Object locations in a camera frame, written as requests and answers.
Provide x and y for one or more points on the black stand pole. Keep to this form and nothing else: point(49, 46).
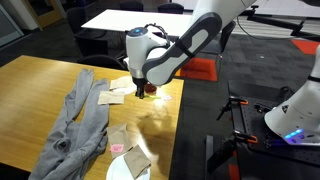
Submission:
point(280, 23)

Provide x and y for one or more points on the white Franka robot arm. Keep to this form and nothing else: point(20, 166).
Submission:
point(200, 30)

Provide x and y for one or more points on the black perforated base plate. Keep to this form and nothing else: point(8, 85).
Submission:
point(253, 123)

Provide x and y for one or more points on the grey hoodie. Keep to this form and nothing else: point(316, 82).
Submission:
point(83, 126)

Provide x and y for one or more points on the red mug white inside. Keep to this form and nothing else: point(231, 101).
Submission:
point(151, 88)

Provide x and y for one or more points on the white rectangular table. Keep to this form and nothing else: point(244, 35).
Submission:
point(133, 21)

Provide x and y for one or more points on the wooden door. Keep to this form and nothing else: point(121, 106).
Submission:
point(46, 13)

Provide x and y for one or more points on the pink sticky note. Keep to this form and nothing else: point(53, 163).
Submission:
point(167, 98)
point(116, 148)

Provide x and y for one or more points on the white paper plate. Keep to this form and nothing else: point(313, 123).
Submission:
point(115, 171)
point(129, 90)

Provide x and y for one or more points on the black office chair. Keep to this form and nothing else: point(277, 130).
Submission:
point(83, 20)
point(100, 61)
point(131, 6)
point(170, 8)
point(91, 45)

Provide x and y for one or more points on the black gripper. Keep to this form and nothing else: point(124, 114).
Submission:
point(139, 83)

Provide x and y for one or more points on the black robot cart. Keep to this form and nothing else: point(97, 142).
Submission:
point(246, 88)

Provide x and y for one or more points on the orange black bar clamp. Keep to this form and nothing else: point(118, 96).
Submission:
point(243, 102)
point(221, 153)

